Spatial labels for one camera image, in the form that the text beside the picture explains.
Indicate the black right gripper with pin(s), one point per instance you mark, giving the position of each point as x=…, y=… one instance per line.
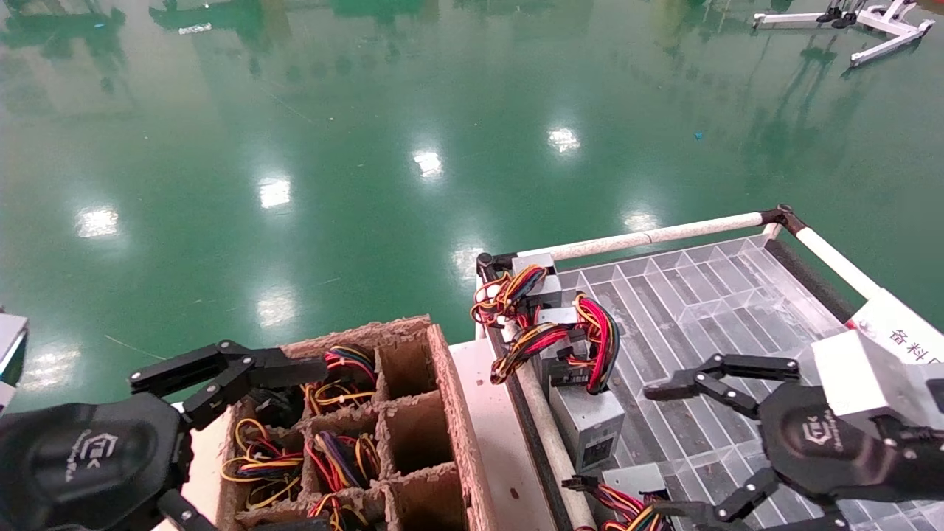
x=818, y=442

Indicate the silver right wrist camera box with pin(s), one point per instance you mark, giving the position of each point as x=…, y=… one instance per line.
x=863, y=376

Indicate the brown cardboard divider box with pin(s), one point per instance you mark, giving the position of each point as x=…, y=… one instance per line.
x=413, y=435

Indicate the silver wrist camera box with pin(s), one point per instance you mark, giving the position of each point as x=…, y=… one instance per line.
x=9, y=346
x=863, y=376

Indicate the white sign with red edge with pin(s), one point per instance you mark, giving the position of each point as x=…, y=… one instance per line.
x=885, y=324

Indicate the clear plastic divider tray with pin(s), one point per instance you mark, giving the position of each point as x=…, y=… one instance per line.
x=700, y=295

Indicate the white metal floor stand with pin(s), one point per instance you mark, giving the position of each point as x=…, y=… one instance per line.
x=789, y=18
x=885, y=46

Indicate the white pipe cart frame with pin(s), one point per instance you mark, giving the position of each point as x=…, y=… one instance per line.
x=664, y=236

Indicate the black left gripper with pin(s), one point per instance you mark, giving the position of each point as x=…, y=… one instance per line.
x=81, y=457

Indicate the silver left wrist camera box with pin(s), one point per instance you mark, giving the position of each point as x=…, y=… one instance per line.
x=9, y=346

